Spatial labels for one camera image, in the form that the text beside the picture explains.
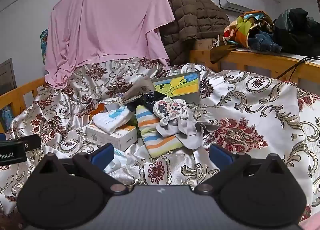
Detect pink hanging sheet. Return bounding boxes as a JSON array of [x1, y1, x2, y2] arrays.
[[44, 0, 177, 89]]

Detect brown quilted jacket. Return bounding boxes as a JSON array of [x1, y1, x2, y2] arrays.
[[160, 0, 230, 67]]

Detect floral satin blanket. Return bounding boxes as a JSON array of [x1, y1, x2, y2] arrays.
[[0, 56, 320, 230]]

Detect white plastic packet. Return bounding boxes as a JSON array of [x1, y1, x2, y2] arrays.
[[104, 149, 135, 174]]

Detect white and orange carton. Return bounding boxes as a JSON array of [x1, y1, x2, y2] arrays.
[[86, 122, 138, 152]]

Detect black cable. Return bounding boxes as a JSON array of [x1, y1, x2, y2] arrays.
[[275, 56, 320, 79]]

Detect wooden bed frame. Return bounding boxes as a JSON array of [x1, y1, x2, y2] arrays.
[[0, 48, 320, 133]]

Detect teal wall poster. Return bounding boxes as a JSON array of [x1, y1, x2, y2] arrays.
[[40, 28, 48, 58]]

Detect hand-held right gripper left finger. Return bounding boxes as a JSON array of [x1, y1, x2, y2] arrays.
[[37, 143, 129, 194]]

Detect cardboard box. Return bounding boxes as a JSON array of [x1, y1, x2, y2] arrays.
[[194, 38, 220, 52]]

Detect black sock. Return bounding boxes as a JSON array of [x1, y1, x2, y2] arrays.
[[126, 91, 165, 113]]

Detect beige drawstring bag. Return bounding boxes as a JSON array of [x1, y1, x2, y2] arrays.
[[116, 76, 157, 106]]

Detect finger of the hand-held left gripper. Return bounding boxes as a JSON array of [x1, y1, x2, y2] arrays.
[[0, 134, 42, 151]]

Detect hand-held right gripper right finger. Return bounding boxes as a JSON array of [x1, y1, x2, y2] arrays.
[[194, 143, 288, 194]]

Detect dark jacket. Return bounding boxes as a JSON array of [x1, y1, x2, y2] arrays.
[[272, 8, 320, 56]]

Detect blue jeans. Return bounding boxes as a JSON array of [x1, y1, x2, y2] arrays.
[[247, 31, 283, 53]]

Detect colourful cloth pile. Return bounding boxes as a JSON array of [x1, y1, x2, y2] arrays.
[[223, 10, 275, 46]]

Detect blue printed sheet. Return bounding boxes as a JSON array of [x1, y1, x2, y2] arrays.
[[0, 106, 13, 127]]

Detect grey tray with cartoon liner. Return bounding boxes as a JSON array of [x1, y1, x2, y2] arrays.
[[150, 71, 202, 104]]

